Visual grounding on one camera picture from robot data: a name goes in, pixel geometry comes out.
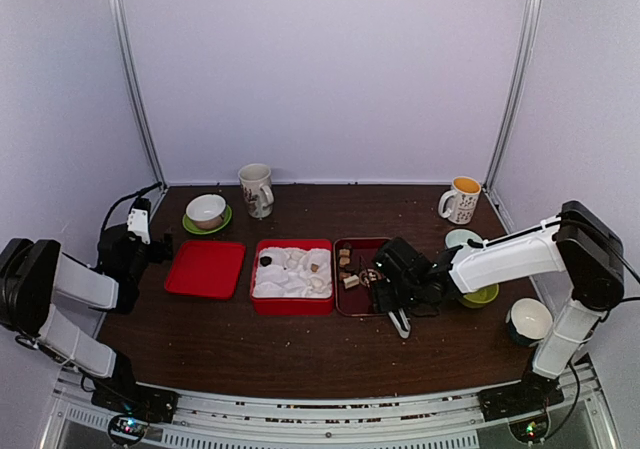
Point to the dark bowl white inside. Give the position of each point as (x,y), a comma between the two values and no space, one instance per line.
(528,322)

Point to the lime green bowl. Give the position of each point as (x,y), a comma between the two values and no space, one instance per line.
(480,298)

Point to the tall white patterned mug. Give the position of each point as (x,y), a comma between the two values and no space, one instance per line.
(256,185)

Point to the white paper cupcake liners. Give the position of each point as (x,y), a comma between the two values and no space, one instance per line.
(285,280)

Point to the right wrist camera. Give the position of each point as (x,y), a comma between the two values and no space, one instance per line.
(397,258)

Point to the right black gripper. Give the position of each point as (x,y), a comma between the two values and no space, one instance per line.
(382,299)

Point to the white bowl on saucer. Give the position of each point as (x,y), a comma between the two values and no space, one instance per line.
(206,209)

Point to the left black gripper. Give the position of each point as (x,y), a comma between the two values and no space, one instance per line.
(158,254)

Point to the light blue patterned bowl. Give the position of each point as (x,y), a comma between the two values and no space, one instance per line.
(464,238)

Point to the front aluminium rail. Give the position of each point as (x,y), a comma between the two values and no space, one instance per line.
(452,419)

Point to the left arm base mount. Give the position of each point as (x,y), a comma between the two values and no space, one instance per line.
(147,404)

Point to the green saucer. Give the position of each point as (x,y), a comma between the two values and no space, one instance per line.
(190,226)

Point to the red chocolate tray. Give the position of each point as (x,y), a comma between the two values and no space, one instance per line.
(353,302)

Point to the red tin lid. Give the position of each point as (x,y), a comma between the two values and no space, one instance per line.
(206,269)

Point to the aluminium frame post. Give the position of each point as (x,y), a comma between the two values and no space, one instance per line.
(527,38)
(118,12)

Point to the white mug yellow inside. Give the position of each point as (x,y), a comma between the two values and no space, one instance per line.
(458,204)

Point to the left aluminium frame post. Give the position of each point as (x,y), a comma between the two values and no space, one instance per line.
(118,12)

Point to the white block chocolate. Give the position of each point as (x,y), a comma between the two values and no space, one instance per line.
(351,281)

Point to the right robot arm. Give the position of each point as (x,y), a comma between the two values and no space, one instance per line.
(574,247)

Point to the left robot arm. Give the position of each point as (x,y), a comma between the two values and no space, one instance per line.
(37,275)

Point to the red tin box base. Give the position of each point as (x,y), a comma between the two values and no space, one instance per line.
(292,307)

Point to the metal serving tongs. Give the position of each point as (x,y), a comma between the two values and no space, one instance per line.
(383,298)

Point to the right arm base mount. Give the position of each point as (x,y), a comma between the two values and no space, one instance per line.
(513,400)

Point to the right aluminium frame post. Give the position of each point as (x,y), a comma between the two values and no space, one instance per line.
(527,38)

